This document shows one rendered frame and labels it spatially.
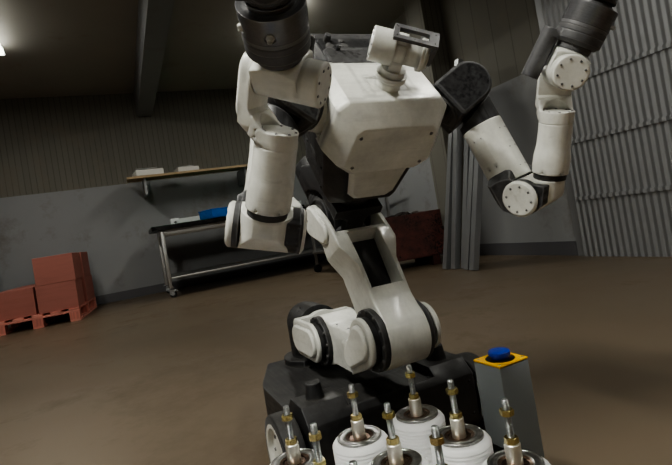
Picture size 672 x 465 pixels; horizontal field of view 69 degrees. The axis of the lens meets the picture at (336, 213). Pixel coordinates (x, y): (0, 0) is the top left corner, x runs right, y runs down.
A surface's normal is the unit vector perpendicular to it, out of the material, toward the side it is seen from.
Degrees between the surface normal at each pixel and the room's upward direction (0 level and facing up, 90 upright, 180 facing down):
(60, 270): 90
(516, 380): 90
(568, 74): 109
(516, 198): 98
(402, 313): 51
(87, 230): 90
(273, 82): 137
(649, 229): 90
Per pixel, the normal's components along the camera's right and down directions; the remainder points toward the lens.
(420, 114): 0.39, 0.04
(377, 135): 0.35, 0.73
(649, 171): -0.91, 0.15
